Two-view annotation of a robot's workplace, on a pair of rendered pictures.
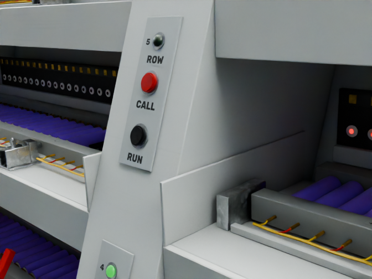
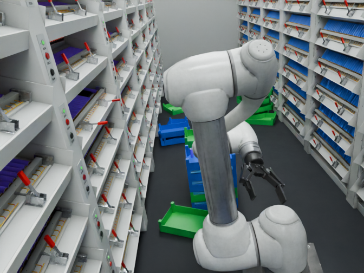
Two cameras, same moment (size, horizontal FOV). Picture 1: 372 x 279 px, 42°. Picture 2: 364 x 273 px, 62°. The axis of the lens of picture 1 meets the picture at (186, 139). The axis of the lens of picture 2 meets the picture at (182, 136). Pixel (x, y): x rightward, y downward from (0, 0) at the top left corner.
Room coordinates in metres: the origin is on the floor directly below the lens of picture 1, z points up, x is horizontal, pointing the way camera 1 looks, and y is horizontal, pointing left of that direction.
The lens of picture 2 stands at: (1.16, 1.38, 1.29)
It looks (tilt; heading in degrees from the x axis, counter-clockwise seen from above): 25 degrees down; 229
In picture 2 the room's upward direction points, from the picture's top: 8 degrees counter-clockwise
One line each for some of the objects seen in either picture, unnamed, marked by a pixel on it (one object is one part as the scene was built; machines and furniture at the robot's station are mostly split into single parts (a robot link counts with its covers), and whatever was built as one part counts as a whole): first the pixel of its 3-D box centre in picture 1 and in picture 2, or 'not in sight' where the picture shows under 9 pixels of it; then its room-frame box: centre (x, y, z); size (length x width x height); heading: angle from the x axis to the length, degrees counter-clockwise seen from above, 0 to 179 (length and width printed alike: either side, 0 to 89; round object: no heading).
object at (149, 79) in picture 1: (151, 83); not in sight; (0.39, 0.04, 1.00); 0.02 x 0.01 x 0.02; 47
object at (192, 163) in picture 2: not in sight; (209, 155); (-0.06, 0.21, 0.36); 0.30 x 0.20 x 0.08; 136
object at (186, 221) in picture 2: not in sight; (187, 220); (0.22, 0.24, 0.04); 0.30 x 0.20 x 0.08; 113
